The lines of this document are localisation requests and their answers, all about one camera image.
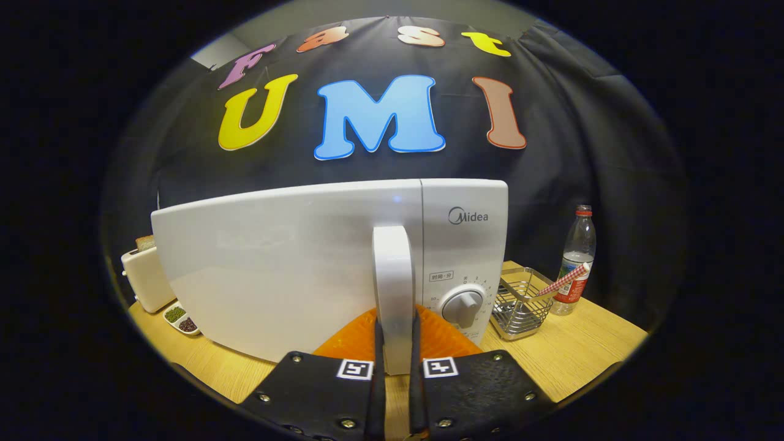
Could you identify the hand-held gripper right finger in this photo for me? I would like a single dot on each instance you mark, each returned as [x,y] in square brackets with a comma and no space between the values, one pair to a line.
[418,398]

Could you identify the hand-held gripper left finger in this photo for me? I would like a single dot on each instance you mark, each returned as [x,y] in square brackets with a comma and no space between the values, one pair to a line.
[375,398]

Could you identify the white microwave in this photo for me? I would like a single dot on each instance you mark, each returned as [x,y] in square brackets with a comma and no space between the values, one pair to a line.
[275,263]

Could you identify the red checkered straw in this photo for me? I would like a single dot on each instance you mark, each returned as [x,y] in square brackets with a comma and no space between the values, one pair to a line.
[566,279]

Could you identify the white divided dish of beans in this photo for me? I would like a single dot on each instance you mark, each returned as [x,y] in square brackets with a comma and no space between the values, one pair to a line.
[181,318]

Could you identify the clear bottle with red label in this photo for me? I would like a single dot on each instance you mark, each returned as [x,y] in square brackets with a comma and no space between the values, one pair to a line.
[578,245]

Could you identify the white toaster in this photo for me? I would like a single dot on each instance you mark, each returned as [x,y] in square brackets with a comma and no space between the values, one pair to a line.
[147,282]

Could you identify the brown toast slice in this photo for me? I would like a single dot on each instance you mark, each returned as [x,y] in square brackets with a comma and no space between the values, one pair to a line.
[145,243]

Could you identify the black backdrop cloth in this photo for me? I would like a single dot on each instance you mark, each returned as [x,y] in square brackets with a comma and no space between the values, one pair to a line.
[582,122]

